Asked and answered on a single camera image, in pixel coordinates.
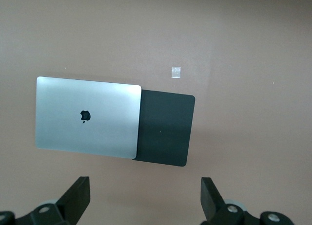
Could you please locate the silver laptop with apple logo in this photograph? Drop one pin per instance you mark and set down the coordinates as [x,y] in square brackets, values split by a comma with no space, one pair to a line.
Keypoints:
[85,118]

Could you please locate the black mouse pad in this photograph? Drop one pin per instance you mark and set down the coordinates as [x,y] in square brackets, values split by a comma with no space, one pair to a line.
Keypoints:
[165,130]

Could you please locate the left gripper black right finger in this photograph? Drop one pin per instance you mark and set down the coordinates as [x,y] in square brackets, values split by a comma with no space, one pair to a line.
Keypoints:
[212,200]

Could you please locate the clear tape piece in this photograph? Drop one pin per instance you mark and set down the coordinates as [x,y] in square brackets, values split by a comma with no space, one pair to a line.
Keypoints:
[175,72]

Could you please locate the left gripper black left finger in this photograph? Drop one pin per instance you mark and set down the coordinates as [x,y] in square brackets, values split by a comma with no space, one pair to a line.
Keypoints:
[78,198]

